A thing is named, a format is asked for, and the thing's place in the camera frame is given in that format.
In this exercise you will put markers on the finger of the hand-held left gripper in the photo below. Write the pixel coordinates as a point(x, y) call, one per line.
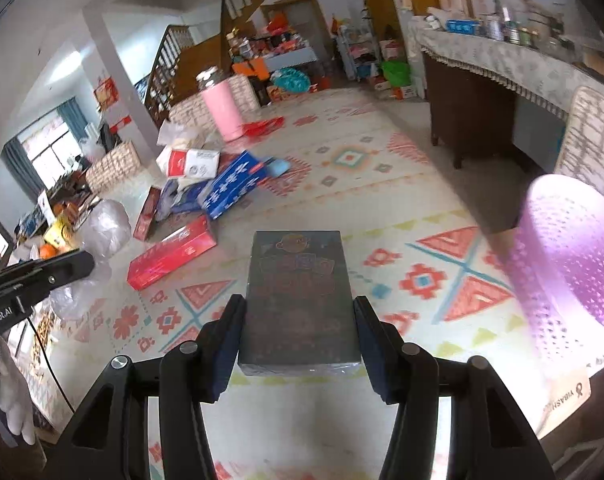
point(67, 267)

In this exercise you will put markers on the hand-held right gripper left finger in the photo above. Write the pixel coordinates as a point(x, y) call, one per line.
point(227, 352)

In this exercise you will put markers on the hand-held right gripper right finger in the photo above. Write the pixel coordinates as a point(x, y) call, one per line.
point(376, 355)

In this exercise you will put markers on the dark printed box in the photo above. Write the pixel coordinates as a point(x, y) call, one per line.
point(299, 305)

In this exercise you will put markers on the purple perforated plastic basket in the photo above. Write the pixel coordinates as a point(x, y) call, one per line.
point(566, 255)

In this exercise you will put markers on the person's left forearm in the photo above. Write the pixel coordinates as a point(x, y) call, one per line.
point(7, 455)

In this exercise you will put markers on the person's left hand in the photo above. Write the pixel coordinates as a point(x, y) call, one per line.
point(14, 395)

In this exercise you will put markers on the clear plastic bag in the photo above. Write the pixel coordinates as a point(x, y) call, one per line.
point(104, 227)

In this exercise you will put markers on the narrow red box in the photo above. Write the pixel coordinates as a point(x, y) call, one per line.
point(147, 212)

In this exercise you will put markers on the large red flat box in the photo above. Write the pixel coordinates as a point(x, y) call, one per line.
point(174, 255)

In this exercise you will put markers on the low patterned carton stack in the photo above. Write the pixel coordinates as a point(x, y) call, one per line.
point(114, 167)

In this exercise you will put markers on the window with blue curtain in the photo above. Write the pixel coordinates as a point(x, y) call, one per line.
point(47, 145)

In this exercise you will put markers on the dark blue cloth bag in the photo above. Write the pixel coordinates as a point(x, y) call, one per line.
point(182, 197)

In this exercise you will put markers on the white and red box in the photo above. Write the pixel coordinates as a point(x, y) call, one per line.
point(192, 162)

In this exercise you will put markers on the blue patterned flat box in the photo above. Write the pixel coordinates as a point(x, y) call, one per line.
point(234, 185)

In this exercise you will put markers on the white crumpled bag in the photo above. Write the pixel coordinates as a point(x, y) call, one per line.
point(179, 135)

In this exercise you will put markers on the light blue roll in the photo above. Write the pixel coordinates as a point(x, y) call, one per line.
point(279, 167)

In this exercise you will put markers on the pink cylindrical container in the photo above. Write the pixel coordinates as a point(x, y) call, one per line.
point(222, 105)

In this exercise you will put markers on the red plastic bag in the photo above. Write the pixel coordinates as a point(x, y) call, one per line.
point(264, 126)

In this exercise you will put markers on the wooden staircase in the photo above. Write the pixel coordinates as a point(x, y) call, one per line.
point(192, 55)

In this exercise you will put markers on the stack of patterned cartons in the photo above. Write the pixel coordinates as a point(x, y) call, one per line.
point(242, 92)

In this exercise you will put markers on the dark wooden cabinet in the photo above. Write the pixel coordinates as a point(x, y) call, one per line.
point(466, 110)
point(501, 65)

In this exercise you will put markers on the teal plastic bag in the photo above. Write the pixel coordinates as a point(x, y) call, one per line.
point(289, 80)

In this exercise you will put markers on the green plastic bag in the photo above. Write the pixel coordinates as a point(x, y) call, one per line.
point(396, 74)

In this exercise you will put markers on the white shelf rack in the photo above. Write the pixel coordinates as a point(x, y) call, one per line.
point(357, 52)

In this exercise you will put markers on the blue box on tablecloth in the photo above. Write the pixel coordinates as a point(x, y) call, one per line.
point(462, 26)

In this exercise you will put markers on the wooden door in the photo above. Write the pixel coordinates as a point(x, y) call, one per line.
point(307, 20)

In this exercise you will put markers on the row of jars and bottles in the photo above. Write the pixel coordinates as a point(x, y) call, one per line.
point(526, 20)

